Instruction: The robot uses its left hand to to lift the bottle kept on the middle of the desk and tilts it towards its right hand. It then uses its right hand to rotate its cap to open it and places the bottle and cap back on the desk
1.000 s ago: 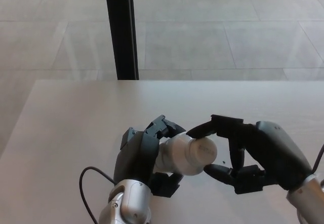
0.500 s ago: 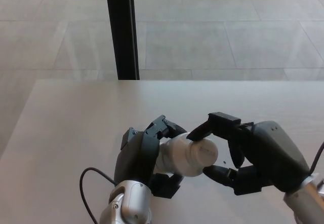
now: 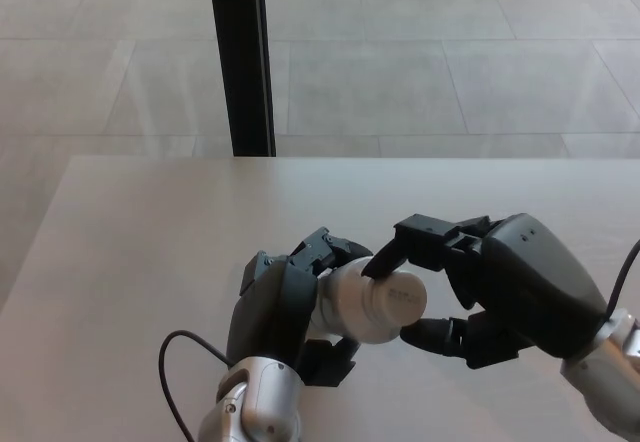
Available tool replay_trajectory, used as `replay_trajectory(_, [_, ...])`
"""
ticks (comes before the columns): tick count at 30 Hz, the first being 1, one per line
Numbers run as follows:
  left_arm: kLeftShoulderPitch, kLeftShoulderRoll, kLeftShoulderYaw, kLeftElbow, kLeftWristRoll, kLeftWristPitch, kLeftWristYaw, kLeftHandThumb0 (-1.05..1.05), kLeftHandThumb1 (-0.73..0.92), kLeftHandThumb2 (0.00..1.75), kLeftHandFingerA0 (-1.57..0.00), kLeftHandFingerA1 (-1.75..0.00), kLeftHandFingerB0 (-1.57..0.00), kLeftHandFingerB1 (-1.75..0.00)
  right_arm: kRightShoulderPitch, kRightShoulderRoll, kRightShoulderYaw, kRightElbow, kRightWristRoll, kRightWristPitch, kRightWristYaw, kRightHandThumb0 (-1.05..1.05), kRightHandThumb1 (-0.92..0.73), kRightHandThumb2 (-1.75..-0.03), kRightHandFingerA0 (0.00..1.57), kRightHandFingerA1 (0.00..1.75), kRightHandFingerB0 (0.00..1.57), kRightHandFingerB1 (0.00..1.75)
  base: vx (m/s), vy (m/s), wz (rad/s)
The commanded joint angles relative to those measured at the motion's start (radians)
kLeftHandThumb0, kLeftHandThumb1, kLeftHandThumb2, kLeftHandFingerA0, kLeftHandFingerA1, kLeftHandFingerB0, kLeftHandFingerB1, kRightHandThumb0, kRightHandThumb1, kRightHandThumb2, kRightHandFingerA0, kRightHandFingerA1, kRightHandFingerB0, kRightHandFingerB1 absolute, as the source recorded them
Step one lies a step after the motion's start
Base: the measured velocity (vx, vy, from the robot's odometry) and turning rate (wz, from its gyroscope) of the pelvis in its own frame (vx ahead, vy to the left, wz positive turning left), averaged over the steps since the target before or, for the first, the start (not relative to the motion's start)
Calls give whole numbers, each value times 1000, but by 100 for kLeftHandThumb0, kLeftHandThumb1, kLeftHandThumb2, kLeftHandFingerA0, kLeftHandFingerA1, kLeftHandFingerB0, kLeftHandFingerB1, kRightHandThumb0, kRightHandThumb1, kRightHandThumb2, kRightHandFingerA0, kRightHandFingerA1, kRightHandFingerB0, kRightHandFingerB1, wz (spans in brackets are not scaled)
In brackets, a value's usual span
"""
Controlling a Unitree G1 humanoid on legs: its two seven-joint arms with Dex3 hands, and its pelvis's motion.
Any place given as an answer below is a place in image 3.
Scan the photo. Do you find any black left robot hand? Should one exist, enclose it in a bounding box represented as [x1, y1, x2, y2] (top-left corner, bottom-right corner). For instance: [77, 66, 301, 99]
[225, 226, 374, 388]

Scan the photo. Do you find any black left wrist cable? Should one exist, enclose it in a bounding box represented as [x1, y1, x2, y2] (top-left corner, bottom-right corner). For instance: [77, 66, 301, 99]
[158, 330, 236, 442]

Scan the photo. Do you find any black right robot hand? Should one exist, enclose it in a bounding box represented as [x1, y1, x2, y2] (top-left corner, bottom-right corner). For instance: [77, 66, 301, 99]
[360, 213, 609, 369]

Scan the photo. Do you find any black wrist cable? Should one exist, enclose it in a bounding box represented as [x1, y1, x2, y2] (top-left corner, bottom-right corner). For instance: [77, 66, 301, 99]
[604, 239, 640, 324]
[158, 330, 236, 442]

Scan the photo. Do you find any white screw bottle cap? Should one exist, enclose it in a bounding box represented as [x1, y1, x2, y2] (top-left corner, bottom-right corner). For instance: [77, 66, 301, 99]
[367, 271, 429, 326]

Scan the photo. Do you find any black vertical pillar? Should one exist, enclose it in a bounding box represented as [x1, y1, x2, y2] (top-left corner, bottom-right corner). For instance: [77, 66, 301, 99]
[206, 0, 277, 158]

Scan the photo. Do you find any clear plastic bottle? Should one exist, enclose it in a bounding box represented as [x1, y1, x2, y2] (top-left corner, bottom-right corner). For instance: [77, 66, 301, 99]
[309, 256, 404, 346]

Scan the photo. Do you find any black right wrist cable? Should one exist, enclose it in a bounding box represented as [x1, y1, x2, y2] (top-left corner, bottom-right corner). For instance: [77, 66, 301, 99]
[604, 239, 640, 324]

